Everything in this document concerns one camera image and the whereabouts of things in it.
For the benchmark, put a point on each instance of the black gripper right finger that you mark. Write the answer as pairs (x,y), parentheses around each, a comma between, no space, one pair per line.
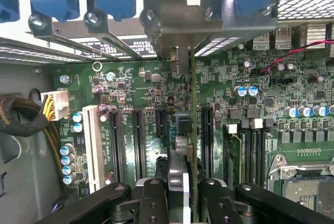
(216,205)

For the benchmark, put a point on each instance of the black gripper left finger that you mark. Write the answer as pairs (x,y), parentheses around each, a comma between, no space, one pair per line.
(151,205)

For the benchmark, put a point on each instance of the installed green RAM stick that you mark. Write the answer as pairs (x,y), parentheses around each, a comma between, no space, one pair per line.
(233,156)

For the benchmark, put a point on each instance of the black RAM slot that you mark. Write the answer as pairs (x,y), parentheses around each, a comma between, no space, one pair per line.
(246,156)
(258,156)

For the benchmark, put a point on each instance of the long black expansion slot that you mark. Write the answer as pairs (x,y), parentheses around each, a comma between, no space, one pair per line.
(139,145)
(208,143)
(117,151)

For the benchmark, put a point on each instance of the white PCI expansion slot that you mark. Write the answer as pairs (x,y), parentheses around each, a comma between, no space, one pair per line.
(92,151)

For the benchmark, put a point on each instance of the short black expansion slot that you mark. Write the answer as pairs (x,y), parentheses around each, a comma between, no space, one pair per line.
(161,123)

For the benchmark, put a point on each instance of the metal CPU socket cover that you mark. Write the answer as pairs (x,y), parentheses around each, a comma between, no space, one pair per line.
(300,167)

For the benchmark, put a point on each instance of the CPU socket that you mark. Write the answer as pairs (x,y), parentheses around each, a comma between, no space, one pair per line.
(308,192)

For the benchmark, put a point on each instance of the green motherboard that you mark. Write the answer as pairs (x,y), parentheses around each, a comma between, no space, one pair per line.
(146,83)

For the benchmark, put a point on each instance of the open black PC case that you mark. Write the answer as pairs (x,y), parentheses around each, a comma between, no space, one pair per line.
(26,161)

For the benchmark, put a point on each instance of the white power connector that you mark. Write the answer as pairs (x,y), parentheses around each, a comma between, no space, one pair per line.
(58,101)

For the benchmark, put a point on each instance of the metal rear port housing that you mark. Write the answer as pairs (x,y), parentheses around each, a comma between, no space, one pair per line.
(261,41)
(313,37)
(283,38)

